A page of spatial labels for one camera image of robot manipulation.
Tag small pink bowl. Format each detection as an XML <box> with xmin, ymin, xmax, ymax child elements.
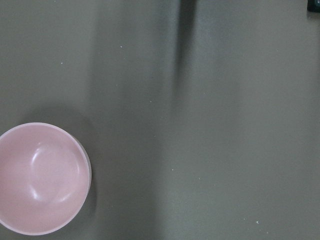
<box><xmin>0</xmin><ymin>122</ymin><xmax>92</xmax><ymax>236</ymax></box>

